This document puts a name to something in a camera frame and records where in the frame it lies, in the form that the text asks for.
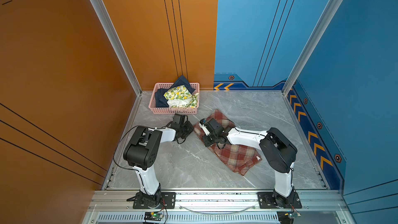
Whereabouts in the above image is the pink perforated plastic basket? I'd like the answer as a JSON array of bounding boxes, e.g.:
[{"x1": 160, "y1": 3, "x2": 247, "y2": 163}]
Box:
[{"x1": 148, "y1": 83, "x2": 200, "y2": 115}]

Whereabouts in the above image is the lemon print skirt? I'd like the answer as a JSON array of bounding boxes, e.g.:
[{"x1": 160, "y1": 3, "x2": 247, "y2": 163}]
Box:
[{"x1": 163, "y1": 86, "x2": 200, "y2": 107}]

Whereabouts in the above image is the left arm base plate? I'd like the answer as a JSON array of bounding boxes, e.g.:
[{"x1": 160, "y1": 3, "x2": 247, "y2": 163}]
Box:
[{"x1": 133, "y1": 192, "x2": 176, "y2": 209}]

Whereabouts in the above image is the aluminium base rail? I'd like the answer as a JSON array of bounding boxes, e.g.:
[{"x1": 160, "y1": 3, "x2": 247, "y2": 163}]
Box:
[{"x1": 83, "y1": 189, "x2": 355, "y2": 224}]

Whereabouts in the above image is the aluminium left corner post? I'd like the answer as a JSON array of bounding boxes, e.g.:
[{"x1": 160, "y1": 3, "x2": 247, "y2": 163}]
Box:
[{"x1": 90, "y1": 0, "x2": 142, "y2": 96}]

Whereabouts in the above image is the right circuit board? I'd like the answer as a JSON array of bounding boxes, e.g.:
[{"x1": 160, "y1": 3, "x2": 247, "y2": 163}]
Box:
[{"x1": 277, "y1": 212, "x2": 301, "y2": 224}]

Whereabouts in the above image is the red plaid skirt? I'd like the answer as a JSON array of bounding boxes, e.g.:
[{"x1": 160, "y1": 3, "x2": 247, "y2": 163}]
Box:
[{"x1": 193, "y1": 110, "x2": 262, "y2": 176}]

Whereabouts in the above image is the aluminium corner post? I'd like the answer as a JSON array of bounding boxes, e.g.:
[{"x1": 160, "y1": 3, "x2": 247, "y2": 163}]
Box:
[
  {"x1": 90, "y1": 0, "x2": 142, "y2": 96},
  {"x1": 282, "y1": 0, "x2": 343, "y2": 96}
]

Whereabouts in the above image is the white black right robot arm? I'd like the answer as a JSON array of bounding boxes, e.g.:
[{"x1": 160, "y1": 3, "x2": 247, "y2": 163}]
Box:
[{"x1": 200, "y1": 123, "x2": 297, "y2": 208}]

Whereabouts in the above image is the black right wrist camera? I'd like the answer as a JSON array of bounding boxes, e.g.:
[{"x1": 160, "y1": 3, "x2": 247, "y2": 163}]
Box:
[{"x1": 199, "y1": 118, "x2": 224, "y2": 136}]

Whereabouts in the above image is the aluminium right corner post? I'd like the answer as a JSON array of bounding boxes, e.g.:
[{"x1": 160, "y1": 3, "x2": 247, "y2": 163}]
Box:
[{"x1": 282, "y1": 0, "x2": 343, "y2": 96}]

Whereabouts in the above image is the green circuit board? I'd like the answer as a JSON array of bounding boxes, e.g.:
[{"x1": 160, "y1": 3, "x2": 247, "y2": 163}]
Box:
[{"x1": 143, "y1": 212, "x2": 166, "y2": 224}]

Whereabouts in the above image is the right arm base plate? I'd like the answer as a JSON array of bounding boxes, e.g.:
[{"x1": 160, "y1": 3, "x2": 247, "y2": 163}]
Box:
[{"x1": 257, "y1": 190, "x2": 302, "y2": 209}]

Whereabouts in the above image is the dark navy skirt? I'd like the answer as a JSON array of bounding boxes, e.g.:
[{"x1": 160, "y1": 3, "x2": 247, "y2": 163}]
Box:
[{"x1": 155, "y1": 76, "x2": 196, "y2": 107}]

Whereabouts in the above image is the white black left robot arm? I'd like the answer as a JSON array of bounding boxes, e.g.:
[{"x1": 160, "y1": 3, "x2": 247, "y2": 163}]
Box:
[{"x1": 123, "y1": 121, "x2": 193, "y2": 208}]

